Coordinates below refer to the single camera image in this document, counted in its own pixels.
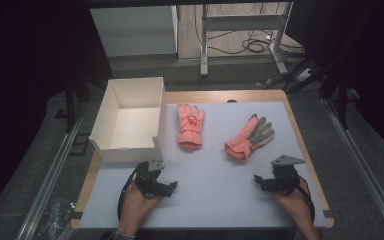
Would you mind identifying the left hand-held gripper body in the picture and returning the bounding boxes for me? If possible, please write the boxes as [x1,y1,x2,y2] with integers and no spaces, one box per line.
[133,158,168,200]

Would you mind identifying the black floor cables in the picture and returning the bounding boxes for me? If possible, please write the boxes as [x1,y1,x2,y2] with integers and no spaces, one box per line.
[193,3,307,58]

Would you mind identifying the pink glove with grey palm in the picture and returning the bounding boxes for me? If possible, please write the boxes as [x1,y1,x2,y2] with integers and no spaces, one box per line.
[224,113,276,162]

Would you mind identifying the aluminium floor rail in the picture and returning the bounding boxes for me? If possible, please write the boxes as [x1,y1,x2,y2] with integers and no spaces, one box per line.
[15,104,88,240]
[322,97,384,240]

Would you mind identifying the white cabinet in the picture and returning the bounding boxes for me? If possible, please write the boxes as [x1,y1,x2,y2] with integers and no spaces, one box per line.
[89,4,179,58]

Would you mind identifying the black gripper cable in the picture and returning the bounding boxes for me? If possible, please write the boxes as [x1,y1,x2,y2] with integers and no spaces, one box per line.
[116,163,142,222]
[295,177,316,223]

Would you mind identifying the pink glove with red mark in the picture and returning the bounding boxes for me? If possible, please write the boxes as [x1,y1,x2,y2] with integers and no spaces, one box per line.
[176,103,206,152]

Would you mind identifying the person's left hand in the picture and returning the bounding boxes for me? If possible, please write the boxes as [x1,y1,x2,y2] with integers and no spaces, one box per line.
[117,182,163,235]

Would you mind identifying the person's right hand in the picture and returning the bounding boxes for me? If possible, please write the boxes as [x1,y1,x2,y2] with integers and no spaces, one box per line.
[271,178,314,229]

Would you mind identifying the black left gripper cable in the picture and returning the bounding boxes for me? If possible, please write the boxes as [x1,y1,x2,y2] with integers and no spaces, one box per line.
[116,163,142,222]

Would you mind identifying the grey metal desk frame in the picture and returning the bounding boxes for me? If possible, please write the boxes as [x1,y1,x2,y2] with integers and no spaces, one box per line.
[199,1,294,78]

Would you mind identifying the white power strip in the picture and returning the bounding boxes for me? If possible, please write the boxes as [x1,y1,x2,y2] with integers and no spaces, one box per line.
[294,67,315,83]

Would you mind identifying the black metal stand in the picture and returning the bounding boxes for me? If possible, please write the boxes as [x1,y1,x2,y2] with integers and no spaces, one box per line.
[319,74,362,131]
[54,77,92,134]

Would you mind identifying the white box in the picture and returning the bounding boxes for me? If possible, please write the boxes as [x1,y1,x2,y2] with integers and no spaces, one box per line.
[88,77,167,164]

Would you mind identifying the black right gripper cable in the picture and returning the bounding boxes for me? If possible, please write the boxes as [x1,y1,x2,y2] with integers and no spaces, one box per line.
[295,177,316,223]

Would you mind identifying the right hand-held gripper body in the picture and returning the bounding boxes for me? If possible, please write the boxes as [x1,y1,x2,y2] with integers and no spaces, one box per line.
[269,153,306,196]

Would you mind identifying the clear plastic bag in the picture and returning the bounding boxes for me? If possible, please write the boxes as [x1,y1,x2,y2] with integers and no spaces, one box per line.
[34,198,78,240]

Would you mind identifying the light grey table mat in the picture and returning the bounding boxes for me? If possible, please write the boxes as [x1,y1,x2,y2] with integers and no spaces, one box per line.
[79,101,328,230]

